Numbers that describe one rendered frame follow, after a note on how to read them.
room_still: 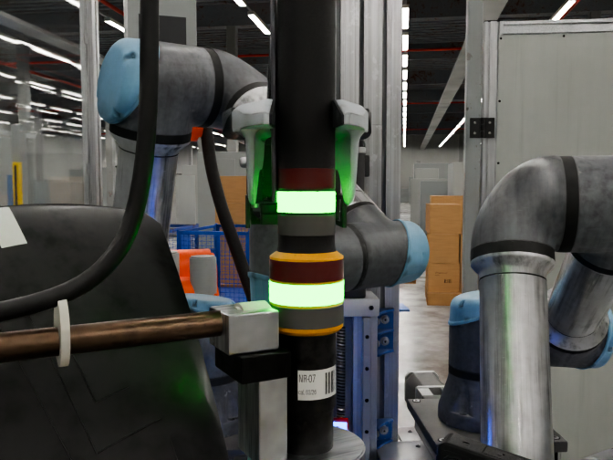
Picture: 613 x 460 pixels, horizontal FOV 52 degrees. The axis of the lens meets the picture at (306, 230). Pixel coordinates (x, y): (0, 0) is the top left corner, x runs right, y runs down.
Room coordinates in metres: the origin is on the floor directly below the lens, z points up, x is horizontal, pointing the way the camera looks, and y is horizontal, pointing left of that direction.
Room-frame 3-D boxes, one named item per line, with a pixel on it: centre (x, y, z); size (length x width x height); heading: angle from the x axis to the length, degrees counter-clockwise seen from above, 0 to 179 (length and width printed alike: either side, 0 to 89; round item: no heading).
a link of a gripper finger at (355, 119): (0.38, -0.02, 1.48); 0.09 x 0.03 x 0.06; 13
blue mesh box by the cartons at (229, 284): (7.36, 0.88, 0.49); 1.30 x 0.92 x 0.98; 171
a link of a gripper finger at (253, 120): (0.38, 0.03, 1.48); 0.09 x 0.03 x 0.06; 175
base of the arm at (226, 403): (1.09, 0.18, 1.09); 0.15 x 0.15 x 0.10
